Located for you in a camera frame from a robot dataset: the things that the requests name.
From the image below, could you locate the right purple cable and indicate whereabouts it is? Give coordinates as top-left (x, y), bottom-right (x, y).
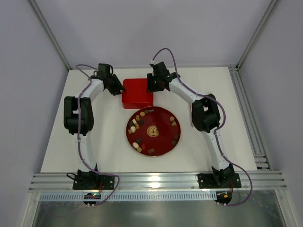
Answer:
top-left (151, 48), bottom-right (253, 207)

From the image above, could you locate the aluminium rail with cable duct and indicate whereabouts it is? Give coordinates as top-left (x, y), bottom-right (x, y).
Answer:
top-left (28, 171), bottom-right (287, 202)

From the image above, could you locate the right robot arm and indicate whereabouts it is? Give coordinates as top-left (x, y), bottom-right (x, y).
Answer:
top-left (147, 61), bottom-right (241, 189)

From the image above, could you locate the right camera mount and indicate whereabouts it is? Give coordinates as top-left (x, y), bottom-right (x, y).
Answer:
top-left (149, 60), bottom-right (157, 67)

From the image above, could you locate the white dome chocolate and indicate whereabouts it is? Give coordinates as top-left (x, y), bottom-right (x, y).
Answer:
top-left (130, 126), bottom-right (136, 132)

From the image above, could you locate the red box lid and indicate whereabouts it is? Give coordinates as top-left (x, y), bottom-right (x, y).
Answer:
top-left (122, 78), bottom-right (154, 100)

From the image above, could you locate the round dark red plate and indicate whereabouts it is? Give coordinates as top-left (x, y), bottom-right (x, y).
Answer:
top-left (125, 106), bottom-right (181, 157)

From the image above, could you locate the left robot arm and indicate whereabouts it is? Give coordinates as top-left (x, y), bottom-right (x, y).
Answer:
top-left (63, 63), bottom-right (124, 191)

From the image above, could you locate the red chocolate box with tray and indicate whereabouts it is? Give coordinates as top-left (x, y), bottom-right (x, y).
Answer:
top-left (122, 99), bottom-right (154, 109)

